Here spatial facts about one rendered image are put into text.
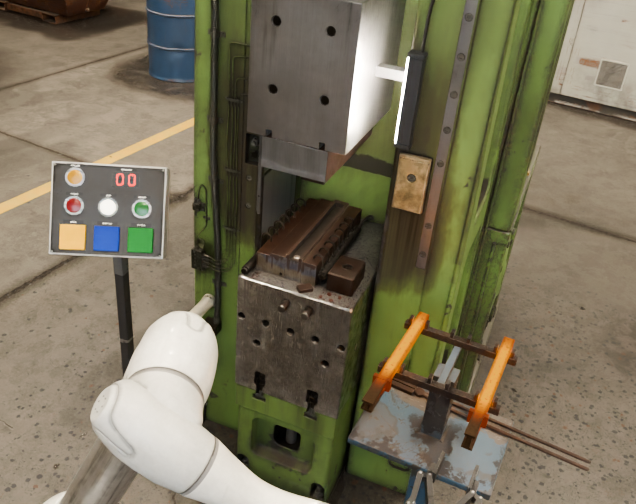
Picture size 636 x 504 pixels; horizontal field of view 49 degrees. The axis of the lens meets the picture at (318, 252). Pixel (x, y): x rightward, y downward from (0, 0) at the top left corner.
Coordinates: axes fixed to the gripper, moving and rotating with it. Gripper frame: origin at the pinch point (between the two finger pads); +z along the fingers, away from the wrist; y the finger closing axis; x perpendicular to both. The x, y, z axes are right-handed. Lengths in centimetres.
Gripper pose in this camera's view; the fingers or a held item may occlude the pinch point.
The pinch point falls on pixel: (455, 471)
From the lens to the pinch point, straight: 159.0
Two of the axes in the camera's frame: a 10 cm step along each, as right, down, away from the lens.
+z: 4.3, -4.4, 7.8
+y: 9.0, 2.9, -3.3
